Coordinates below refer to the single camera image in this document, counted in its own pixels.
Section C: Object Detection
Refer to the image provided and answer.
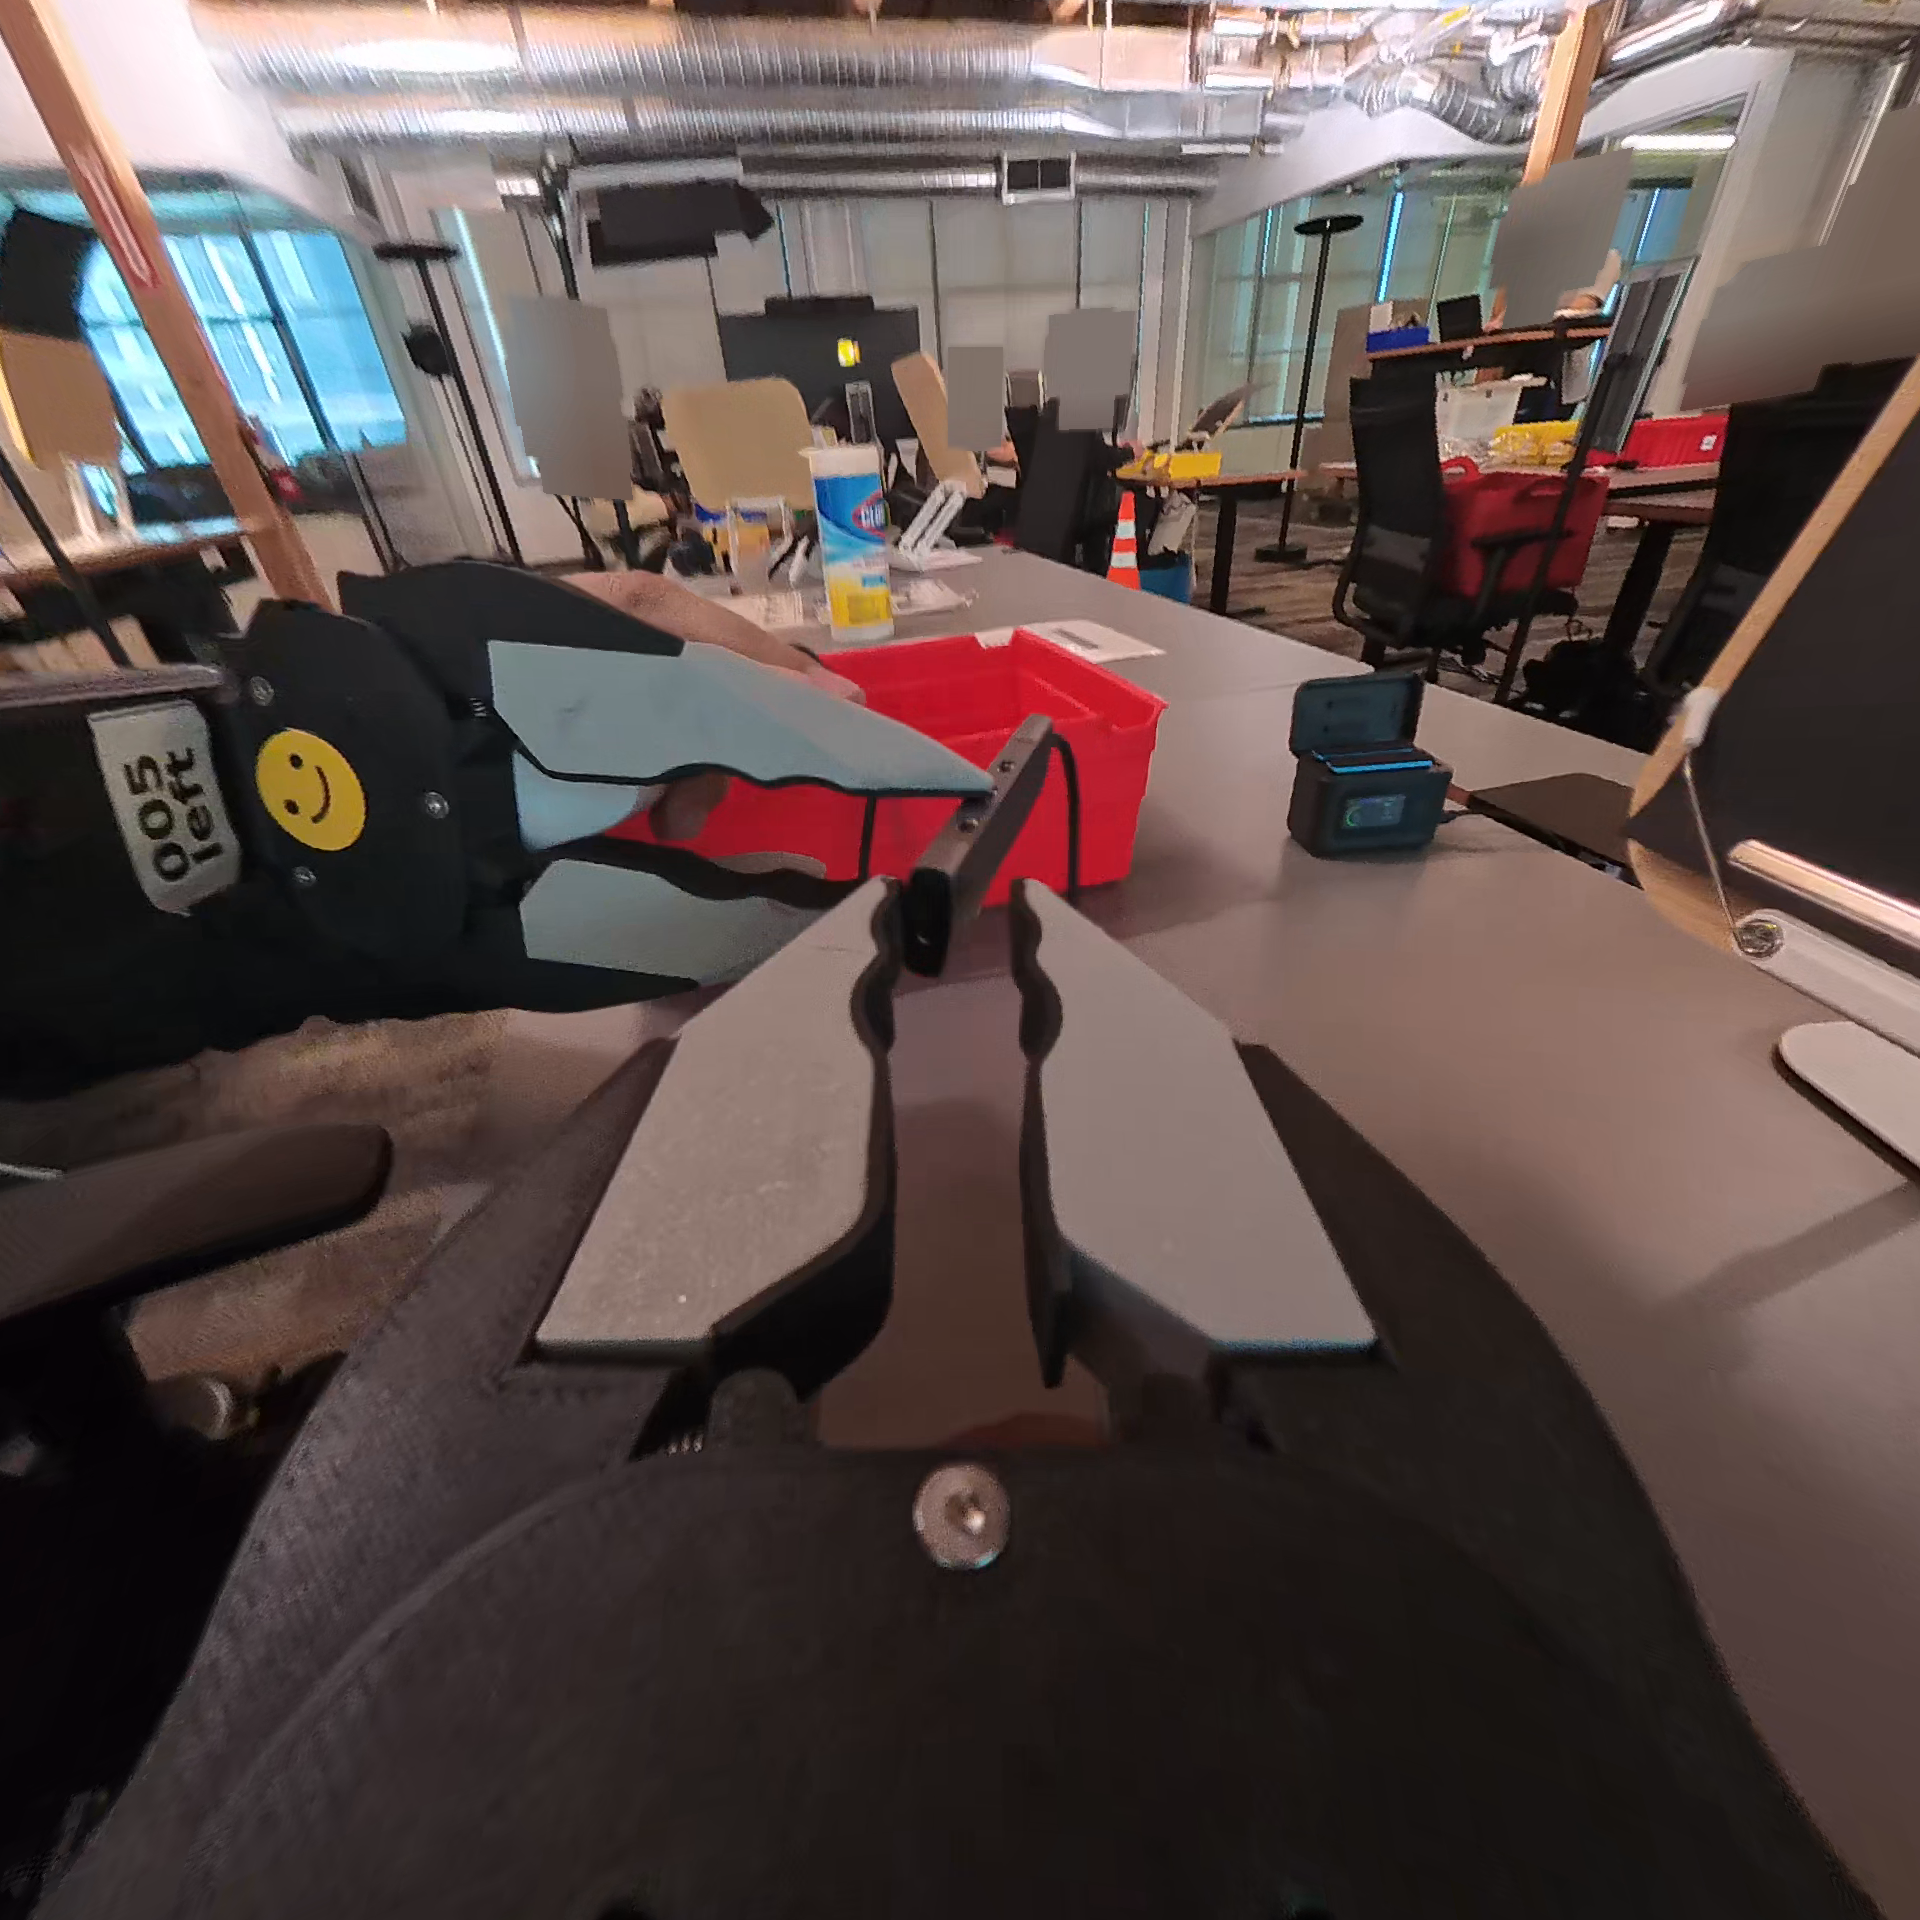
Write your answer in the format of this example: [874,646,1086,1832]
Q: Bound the tan cardboard panel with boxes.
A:
[659,377,818,516]

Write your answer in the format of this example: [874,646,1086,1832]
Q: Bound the black chair armrest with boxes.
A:
[0,1127,397,1326]

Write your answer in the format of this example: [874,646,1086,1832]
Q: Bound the red plastic bin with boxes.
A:
[609,628,1168,902]

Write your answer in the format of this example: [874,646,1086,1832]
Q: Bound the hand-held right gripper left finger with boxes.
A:
[532,879,905,1398]

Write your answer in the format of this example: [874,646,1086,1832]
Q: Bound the black wall screen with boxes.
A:
[719,302,925,392]

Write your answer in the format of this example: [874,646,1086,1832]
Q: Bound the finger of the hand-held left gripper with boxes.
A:
[484,641,997,856]
[515,836,873,993]

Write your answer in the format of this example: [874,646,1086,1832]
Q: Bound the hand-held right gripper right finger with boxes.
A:
[1007,879,1377,1396]

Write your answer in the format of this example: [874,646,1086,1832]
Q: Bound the black office chair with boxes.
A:
[1637,390,1879,751]
[1011,402,1131,574]
[1332,364,1582,700]

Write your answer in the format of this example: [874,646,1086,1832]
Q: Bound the red tote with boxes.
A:
[1442,462,1610,598]

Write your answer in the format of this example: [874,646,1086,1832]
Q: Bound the person's left hand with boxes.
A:
[572,567,869,709]

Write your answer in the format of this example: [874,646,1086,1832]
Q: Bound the person's left forearm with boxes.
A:
[0,961,710,1104]

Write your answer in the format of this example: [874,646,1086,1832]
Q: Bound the grey usb hub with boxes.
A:
[905,717,1054,981]

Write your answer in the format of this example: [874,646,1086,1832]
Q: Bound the black computer monitor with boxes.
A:
[1624,358,1920,1038]

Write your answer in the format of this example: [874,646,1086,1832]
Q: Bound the black hub cable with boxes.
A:
[860,731,1086,904]

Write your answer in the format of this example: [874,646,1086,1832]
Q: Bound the printed paper sheet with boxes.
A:
[742,578,973,635]

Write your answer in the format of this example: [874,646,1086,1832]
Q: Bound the dark flat desk panel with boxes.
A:
[1464,770,1642,877]

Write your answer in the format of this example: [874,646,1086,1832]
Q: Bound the silver monitor stand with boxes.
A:
[1777,1019,1920,1171]

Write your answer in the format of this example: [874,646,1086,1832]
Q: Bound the dark battery charger case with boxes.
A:
[1288,670,1456,863]

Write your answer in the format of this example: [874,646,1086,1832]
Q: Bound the disinfectant wipes canister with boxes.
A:
[807,444,898,635]

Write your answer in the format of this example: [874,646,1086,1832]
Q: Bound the white folding stand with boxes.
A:
[888,477,987,574]

